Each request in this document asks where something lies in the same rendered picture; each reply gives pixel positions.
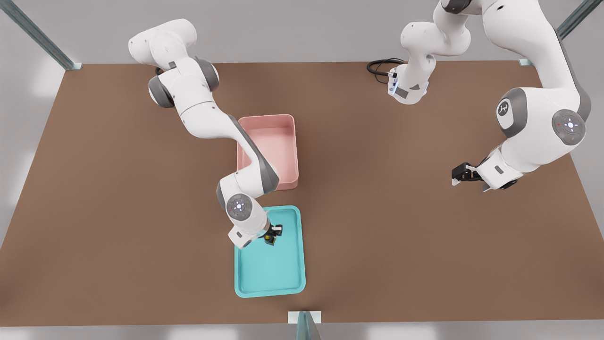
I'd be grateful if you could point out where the pale blue-green tray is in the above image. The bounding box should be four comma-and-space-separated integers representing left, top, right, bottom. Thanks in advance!
234, 205, 306, 298

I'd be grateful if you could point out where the silver frame post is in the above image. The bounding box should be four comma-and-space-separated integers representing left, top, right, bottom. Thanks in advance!
0, 0, 82, 71
288, 311, 322, 340
519, 0, 604, 67

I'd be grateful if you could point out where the black cable loop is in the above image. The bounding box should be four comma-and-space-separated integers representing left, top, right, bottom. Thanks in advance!
367, 58, 406, 84

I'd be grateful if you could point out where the pink plastic box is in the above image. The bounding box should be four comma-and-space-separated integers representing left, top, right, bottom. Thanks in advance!
236, 114, 299, 191

